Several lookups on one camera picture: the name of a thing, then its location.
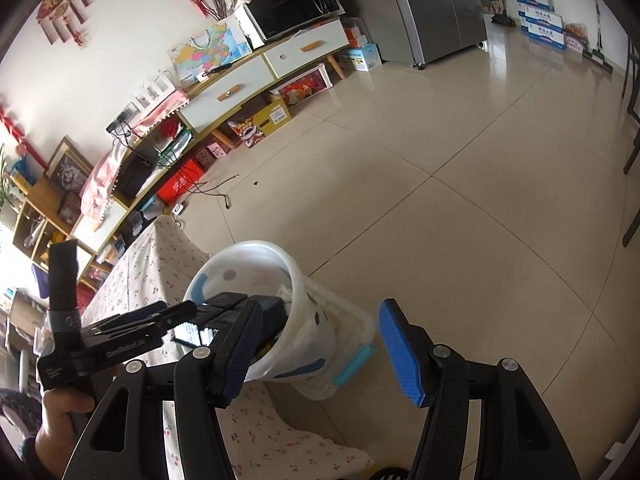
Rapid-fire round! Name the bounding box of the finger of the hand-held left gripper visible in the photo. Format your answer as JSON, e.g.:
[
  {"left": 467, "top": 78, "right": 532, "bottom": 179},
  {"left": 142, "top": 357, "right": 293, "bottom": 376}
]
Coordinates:
[
  {"left": 80, "top": 300, "right": 199, "bottom": 340},
  {"left": 97, "top": 322, "right": 175, "bottom": 347}
]

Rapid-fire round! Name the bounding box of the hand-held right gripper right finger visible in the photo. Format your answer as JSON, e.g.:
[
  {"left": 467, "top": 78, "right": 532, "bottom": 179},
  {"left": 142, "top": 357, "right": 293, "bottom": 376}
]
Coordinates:
[{"left": 378, "top": 298, "right": 581, "bottom": 480}]

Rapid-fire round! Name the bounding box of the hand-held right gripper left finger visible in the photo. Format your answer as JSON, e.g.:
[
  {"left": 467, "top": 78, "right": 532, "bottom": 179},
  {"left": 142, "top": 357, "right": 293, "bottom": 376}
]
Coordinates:
[{"left": 62, "top": 300, "right": 264, "bottom": 480}]

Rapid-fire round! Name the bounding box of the black plastic compartment tray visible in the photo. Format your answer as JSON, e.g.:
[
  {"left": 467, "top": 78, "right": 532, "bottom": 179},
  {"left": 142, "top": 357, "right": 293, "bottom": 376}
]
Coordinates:
[{"left": 171, "top": 291, "right": 290, "bottom": 361}]

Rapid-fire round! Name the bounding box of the white plastic trash bin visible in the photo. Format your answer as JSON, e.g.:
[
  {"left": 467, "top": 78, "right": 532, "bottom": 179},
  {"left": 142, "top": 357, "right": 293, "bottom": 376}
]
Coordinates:
[{"left": 182, "top": 240, "right": 377, "bottom": 402}]

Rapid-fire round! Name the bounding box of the person's left forearm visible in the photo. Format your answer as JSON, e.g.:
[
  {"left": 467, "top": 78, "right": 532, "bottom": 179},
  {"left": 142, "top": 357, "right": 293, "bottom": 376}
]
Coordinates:
[{"left": 19, "top": 435, "right": 68, "bottom": 480}]

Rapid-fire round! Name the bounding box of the person's left hand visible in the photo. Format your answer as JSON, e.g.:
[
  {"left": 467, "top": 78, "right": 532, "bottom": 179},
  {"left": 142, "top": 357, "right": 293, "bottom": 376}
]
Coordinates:
[{"left": 34, "top": 387, "right": 97, "bottom": 462}]

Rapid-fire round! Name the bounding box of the cherry print tablecloth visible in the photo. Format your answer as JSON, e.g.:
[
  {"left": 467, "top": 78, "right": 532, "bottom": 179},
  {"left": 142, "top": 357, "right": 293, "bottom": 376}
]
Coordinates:
[{"left": 80, "top": 215, "right": 373, "bottom": 480}]

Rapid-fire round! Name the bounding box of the dark patterned clothing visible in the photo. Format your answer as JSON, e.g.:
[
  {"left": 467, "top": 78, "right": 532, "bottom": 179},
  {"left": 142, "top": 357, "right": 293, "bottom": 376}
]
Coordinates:
[{"left": 0, "top": 389, "right": 47, "bottom": 433}]

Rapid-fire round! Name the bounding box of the red flat box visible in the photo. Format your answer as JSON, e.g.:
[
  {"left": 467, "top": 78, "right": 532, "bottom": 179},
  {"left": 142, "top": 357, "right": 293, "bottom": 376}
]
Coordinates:
[{"left": 156, "top": 157, "right": 207, "bottom": 200}]

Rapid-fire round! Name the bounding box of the wooden cubby shelf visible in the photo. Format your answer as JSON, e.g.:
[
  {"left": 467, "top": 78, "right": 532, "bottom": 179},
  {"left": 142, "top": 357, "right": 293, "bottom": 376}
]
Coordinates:
[{"left": 11, "top": 177, "right": 96, "bottom": 281}]

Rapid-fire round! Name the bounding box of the pink frilled cloth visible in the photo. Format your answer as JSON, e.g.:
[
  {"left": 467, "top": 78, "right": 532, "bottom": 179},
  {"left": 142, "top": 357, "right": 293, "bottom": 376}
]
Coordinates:
[{"left": 80, "top": 87, "right": 190, "bottom": 216}]

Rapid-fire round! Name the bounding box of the framed cat picture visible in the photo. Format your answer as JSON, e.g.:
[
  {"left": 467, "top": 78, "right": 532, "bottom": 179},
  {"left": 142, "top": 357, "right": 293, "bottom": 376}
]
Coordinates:
[{"left": 44, "top": 136, "right": 95, "bottom": 196}]

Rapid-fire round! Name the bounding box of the yellow cardboard box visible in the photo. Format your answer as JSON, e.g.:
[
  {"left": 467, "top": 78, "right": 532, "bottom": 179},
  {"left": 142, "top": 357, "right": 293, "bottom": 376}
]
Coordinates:
[{"left": 227, "top": 100, "right": 293, "bottom": 148}]

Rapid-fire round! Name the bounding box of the white picket rack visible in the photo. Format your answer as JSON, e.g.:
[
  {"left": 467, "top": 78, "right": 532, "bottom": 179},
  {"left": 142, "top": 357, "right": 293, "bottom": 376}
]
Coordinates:
[{"left": 127, "top": 69, "right": 176, "bottom": 111}]

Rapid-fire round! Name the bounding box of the wooden white drawer cabinet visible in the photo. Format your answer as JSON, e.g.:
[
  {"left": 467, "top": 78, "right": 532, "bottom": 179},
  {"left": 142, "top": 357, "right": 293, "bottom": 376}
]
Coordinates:
[{"left": 70, "top": 15, "right": 351, "bottom": 261}]

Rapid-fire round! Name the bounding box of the map print paper bag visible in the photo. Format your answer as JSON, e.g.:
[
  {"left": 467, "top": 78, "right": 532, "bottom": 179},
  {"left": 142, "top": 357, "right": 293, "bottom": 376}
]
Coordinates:
[{"left": 167, "top": 15, "right": 253, "bottom": 86}]

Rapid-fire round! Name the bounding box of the red gift box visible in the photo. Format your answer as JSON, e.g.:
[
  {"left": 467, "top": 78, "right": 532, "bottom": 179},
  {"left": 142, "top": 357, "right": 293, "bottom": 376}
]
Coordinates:
[{"left": 270, "top": 64, "right": 333, "bottom": 106}]

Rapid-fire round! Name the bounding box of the blue white small carton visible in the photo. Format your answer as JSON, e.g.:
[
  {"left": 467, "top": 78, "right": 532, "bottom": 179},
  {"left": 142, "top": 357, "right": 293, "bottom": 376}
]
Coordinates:
[{"left": 336, "top": 44, "right": 383, "bottom": 72}]

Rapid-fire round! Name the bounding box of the dried twig bundle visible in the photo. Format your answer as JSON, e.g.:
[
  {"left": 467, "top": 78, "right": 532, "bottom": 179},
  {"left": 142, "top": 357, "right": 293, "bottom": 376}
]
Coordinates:
[{"left": 202, "top": 0, "right": 232, "bottom": 22}]

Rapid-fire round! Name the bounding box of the black microwave oven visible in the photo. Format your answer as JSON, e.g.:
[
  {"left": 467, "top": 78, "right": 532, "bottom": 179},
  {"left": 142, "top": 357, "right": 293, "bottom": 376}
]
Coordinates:
[{"left": 245, "top": 0, "right": 347, "bottom": 43}]

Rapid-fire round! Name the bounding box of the grey refrigerator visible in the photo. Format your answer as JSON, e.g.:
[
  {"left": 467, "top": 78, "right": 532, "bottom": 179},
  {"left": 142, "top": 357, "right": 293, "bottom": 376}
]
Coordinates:
[{"left": 379, "top": 0, "right": 488, "bottom": 68}]

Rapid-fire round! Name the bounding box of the flat mop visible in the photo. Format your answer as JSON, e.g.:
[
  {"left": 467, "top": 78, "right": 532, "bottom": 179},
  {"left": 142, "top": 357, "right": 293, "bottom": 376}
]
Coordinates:
[{"left": 590, "top": 0, "right": 615, "bottom": 77}]

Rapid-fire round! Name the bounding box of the orange snack box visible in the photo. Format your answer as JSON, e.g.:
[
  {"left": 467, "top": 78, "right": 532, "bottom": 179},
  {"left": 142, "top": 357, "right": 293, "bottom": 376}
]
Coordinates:
[{"left": 565, "top": 22, "right": 592, "bottom": 54}]

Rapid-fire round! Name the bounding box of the small dark picture frame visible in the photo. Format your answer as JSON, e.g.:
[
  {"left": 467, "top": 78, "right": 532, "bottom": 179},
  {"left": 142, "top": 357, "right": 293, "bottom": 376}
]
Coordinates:
[{"left": 57, "top": 192, "right": 83, "bottom": 223}]

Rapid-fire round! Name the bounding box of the black floor cable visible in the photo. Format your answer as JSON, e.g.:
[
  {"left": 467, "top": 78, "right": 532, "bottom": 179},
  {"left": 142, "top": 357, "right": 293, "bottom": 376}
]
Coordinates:
[{"left": 190, "top": 175, "right": 241, "bottom": 208}]

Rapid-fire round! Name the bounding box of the wall power strip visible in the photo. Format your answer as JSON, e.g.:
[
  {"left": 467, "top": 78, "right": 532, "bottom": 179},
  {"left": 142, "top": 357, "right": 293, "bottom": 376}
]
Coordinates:
[{"left": 106, "top": 102, "right": 138, "bottom": 133}]

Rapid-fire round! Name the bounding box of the red knot wall ornament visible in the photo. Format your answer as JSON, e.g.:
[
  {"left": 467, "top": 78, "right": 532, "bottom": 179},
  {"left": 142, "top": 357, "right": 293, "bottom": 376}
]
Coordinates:
[{"left": 36, "top": 0, "right": 93, "bottom": 48}]

